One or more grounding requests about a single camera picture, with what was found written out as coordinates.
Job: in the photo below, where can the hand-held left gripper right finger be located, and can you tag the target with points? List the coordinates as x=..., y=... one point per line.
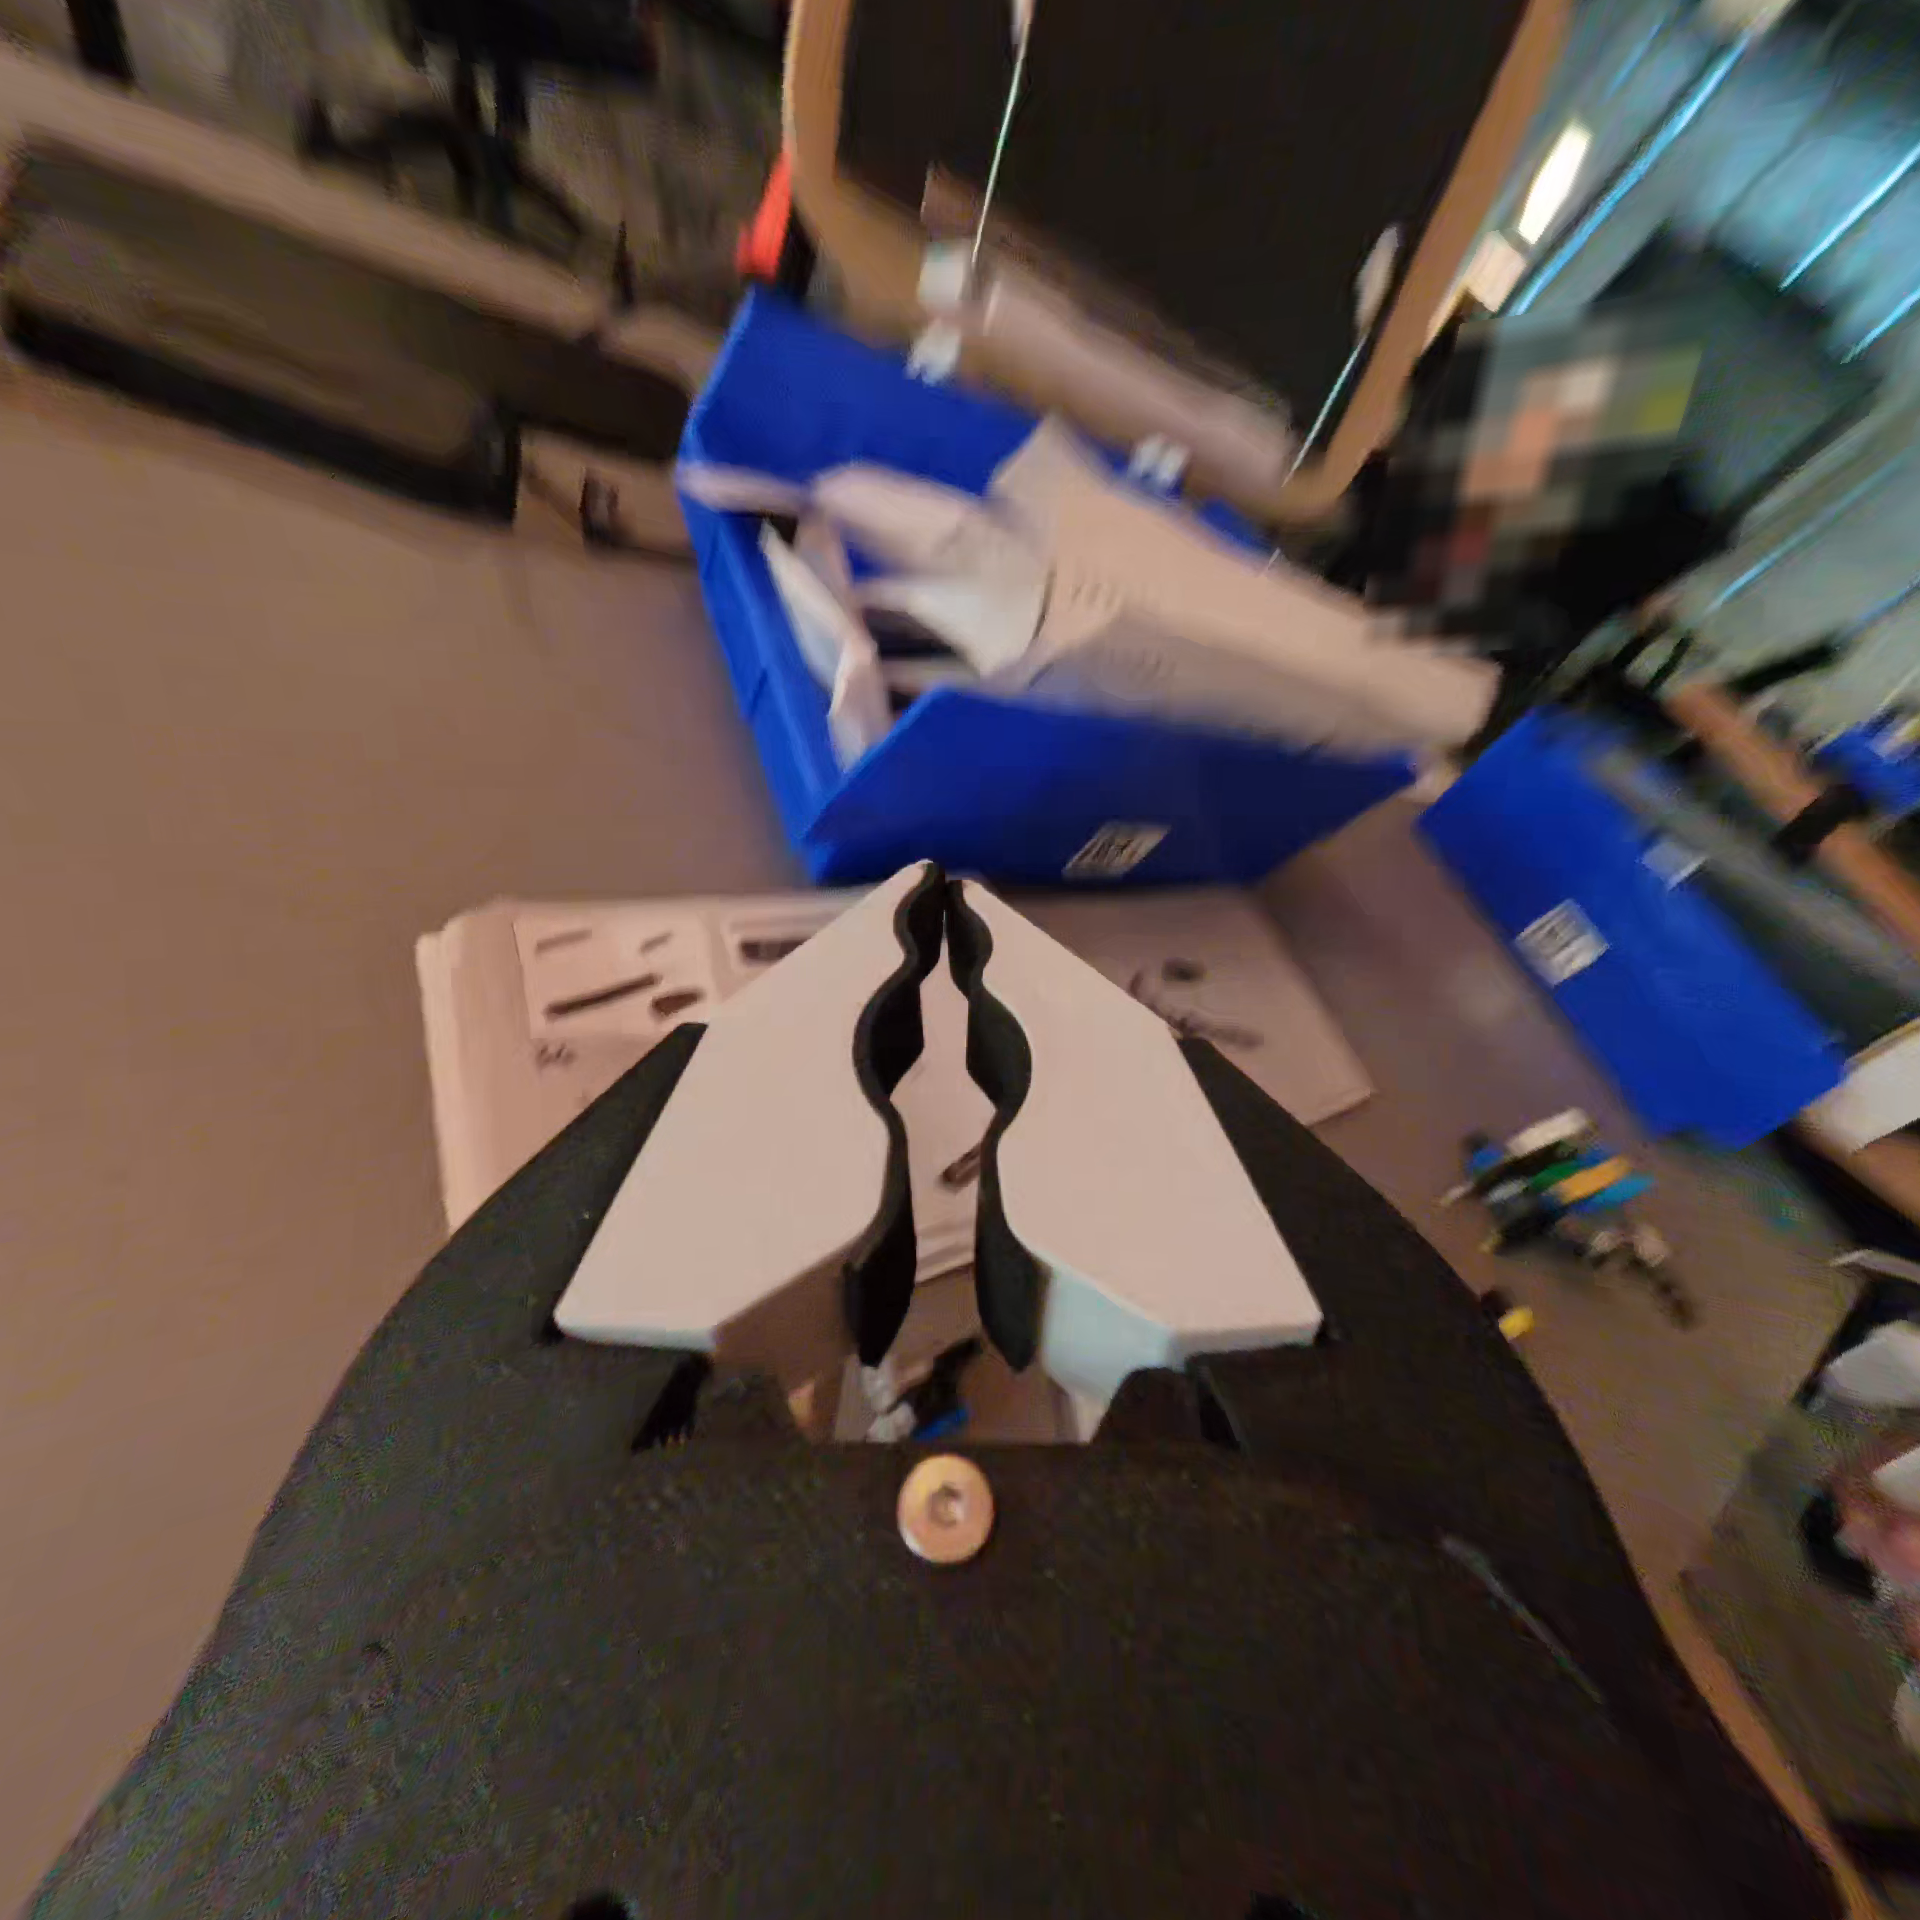
x=1141, y=1171

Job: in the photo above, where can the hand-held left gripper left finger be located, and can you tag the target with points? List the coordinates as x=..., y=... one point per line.
x=734, y=1154

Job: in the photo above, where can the lego instruction booklet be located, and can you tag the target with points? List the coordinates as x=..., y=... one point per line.
x=493, y=1050

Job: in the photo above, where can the black lego piece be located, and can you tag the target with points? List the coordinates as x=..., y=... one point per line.
x=948, y=1372

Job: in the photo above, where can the small yellow lego piece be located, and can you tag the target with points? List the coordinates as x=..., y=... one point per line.
x=1510, y=1322

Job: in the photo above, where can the blue black lego assembly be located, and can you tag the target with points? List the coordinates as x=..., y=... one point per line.
x=1568, y=1194

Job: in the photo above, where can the blue plastic bin white label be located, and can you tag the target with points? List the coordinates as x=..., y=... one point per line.
x=1650, y=975
x=990, y=796

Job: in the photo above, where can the small white cardboard box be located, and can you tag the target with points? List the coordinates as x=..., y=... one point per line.
x=840, y=660

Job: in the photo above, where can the red object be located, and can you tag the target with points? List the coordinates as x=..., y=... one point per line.
x=770, y=225

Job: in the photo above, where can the dark long case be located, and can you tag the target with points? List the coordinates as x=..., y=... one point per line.
x=300, y=329

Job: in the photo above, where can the black board wooden frame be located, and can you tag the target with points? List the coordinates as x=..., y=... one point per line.
x=1171, y=180

